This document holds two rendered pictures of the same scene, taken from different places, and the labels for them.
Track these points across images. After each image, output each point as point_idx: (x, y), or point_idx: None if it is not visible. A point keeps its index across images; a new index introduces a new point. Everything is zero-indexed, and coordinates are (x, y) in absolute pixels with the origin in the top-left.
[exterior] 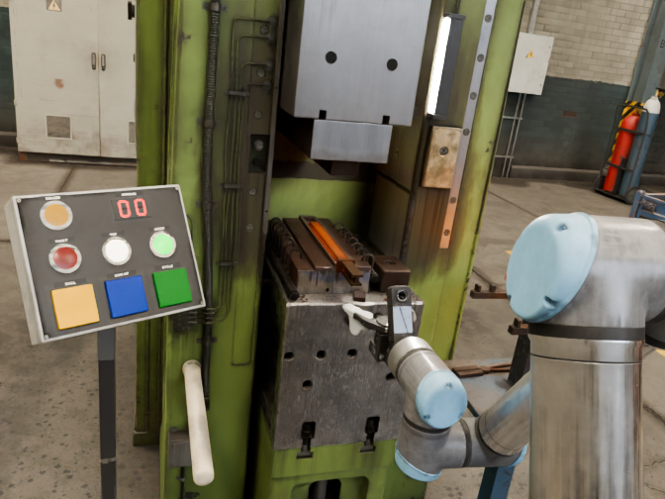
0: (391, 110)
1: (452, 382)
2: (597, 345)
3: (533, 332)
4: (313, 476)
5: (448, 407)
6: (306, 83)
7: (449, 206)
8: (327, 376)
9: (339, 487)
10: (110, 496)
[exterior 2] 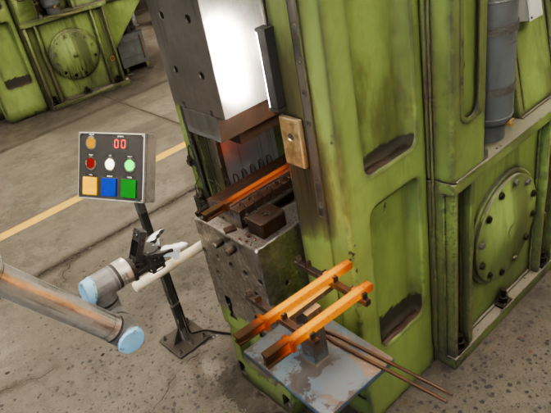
0: (211, 106)
1: (83, 285)
2: None
3: None
4: None
5: (84, 297)
6: (171, 84)
7: (316, 183)
8: (225, 273)
9: None
10: (162, 281)
